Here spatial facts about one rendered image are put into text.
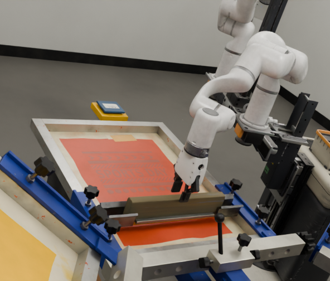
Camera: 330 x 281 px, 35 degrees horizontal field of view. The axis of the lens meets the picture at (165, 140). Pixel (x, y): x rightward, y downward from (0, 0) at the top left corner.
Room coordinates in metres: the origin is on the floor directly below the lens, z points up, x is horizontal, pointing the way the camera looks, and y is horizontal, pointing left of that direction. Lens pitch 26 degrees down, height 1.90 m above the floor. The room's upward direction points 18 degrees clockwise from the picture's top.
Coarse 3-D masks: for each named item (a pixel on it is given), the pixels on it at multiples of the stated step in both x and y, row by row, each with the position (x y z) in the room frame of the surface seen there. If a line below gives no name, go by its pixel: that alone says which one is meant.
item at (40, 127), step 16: (32, 128) 1.69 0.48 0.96; (48, 128) 1.72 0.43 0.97; (64, 128) 1.76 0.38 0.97; (80, 128) 1.80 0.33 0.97; (96, 128) 1.84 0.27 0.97; (112, 128) 1.88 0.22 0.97; (128, 128) 1.93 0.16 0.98; (144, 128) 1.97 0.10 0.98; (160, 128) 2.00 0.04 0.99; (48, 144) 1.57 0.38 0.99; (176, 144) 1.90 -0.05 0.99; (64, 160) 1.50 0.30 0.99; (64, 176) 1.41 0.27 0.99; (208, 176) 1.72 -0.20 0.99; (240, 224) 1.51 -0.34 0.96; (208, 240) 1.32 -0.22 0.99; (224, 240) 1.35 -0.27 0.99
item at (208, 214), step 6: (168, 216) 1.37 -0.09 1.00; (174, 216) 1.38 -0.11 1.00; (180, 216) 1.39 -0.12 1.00; (186, 216) 1.40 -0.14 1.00; (192, 216) 1.42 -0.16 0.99; (198, 216) 1.43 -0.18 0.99; (204, 216) 1.44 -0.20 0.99; (210, 216) 1.46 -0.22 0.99; (138, 222) 1.29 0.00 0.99; (144, 222) 1.31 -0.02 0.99; (150, 222) 1.32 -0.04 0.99
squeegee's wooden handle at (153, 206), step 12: (204, 192) 1.48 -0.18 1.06; (216, 192) 1.50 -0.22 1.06; (132, 204) 1.29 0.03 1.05; (144, 204) 1.31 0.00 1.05; (156, 204) 1.34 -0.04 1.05; (168, 204) 1.36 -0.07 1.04; (180, 204) 1.39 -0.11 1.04; (192, 204) 1.42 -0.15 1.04; (204, 204) 1.45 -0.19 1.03; (216, 204) 1.48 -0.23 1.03; (144, 216) 1.32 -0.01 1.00; (156, 216) 1.35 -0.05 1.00
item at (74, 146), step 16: (64, 144) 1.67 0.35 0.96; (80, 144) 1.71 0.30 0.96; (96, 144) 1.75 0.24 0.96; (112, 144) 1.79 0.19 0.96; (80, 160) 1.60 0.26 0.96; (96, 176) 1.53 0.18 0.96; (144, 192) 1.53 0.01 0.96; (144, 224) 1.35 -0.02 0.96; (160, 224) 1.37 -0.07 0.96; (128, 240) 1.24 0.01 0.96; (144, 240) 1.27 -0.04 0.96; (160, 240) 1.29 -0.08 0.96
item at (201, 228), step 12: (120, 144) 1.81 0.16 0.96; (132, 144) 1.84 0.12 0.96; (144, 144) 1.88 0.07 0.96; (156, 144) 1.91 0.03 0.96; (156, 156) 1.81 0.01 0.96; (168, 168) 1.75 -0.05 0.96; (156, 192) 1.55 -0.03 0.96; (168, 192) 1.58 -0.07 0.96; (180, 192) 1.60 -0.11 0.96; (180, 228) 1.39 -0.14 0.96; (192, 228) 1.41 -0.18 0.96; (204, 228) 1.43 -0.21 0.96; (216, 228) 1.46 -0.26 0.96; (228, 228) 1.48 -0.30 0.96
